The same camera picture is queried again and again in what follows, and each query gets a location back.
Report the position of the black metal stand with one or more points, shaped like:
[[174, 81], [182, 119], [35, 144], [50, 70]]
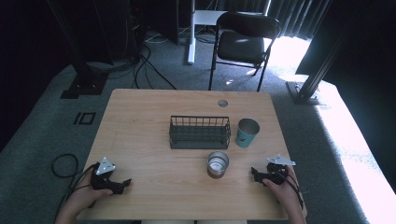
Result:
[[84, 74], [306, 88]]

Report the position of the dark pleated curtain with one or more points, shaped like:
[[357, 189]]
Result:
[[295, 15]]

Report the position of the brown metal cup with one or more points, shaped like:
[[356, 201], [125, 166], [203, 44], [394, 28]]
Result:
[[217, 166]]

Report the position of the black folding chair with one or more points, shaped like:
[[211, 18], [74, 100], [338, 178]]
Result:
[[241, 46]]

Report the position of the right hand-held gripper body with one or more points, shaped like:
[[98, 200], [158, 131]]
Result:
[[276, 172]]

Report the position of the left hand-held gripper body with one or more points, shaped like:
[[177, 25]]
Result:
[[105, 179]]

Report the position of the grey table grommet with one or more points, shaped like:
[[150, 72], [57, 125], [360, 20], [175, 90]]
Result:
[[223, 103]]

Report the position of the person's right hand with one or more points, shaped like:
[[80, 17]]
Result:
[[285, 193]]

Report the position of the teal cup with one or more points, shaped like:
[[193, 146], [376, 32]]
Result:
[[246, 137]]

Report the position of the person's left hand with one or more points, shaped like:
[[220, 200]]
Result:
[[81, 196]]

